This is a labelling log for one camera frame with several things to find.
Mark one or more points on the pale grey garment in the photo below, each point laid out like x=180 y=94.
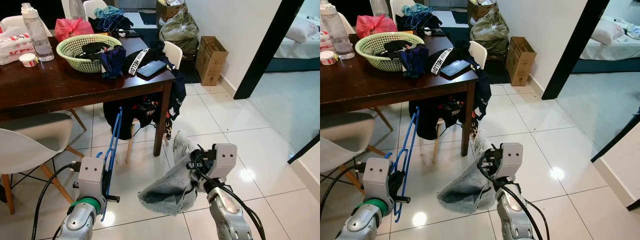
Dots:
x=470 y=190
x=170 y=187

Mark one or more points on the blue plastic hanger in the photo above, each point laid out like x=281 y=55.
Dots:
x=409 y=145
x=116 y=131

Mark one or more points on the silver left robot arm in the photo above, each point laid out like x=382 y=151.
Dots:
x=362 y=225
x=77 y=225

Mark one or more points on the black jacket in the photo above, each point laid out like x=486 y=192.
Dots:
x=135 y=117
x=440 y=117

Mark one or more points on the black smartphone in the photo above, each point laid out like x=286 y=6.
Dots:
x=454 y=67
x=151 y=68

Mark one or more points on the tall open cardboard box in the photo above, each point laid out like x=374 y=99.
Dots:
x=520 y=60
x=210 y=60

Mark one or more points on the dark wooden table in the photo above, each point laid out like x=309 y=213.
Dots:
x=60 y=87
x=380 y=85

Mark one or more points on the black garment white lettered band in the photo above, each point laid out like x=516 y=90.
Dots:
x=156 y=54
x=457 y=54

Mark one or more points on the navy blue garment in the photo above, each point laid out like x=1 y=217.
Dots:
x=112 y=62
x=415 y=60

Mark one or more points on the olive green bag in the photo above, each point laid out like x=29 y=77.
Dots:
x=492 y=32
x=180 y=32

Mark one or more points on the green plastic basket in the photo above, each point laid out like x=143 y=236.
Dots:
x=375 y=57
x=75 y=60

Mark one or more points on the black crumpled cloth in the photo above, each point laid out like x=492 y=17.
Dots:
x=400 y=48
x=97 y=49

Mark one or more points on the filled cardboard box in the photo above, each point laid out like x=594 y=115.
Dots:
x=480 y=9
x=167 y=9

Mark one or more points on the white bed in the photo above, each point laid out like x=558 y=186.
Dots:
x=612 y=52
x=300 y=50

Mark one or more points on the bundle of blue hangers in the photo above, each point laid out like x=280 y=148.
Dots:
x=112 y=22
x=420 y=21

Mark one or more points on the red plastic bag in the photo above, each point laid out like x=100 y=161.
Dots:
x=72 y=27
x=375 y=24

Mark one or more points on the clear water bottle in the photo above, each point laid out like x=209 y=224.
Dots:
x=340 y=30
x=39 y=35

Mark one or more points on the teal crumpled cloth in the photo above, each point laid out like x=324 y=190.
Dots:
x=107 y=10
x=415 y=9

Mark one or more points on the white pillow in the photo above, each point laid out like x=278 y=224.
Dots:
x=607 y=31
x=300 y=29

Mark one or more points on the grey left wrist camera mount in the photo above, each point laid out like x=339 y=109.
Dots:
x=377 y=177
x=91 y=177

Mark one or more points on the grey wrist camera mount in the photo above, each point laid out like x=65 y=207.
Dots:
x=225 y=160
x=377 y=177
x=91 y=177
x=511 y=160

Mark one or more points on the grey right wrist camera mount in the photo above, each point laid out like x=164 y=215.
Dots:
x=225 y=160
x=511 y=160

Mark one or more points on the black door frame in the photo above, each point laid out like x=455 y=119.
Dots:
x=575 y=45
x=265 y=45

